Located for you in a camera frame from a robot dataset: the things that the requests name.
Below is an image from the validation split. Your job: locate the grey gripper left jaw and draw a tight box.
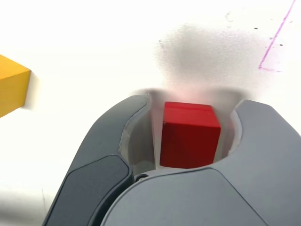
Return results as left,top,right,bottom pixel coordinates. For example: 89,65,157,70
43,94,156,226

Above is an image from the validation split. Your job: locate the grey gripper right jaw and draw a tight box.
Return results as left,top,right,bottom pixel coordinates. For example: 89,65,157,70
101,98,301,226

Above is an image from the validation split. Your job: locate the red cube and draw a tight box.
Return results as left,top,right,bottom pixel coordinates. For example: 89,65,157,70
159,101,222,170

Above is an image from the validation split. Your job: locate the yellow cube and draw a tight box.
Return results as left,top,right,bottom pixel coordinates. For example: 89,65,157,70
0,54,32,118

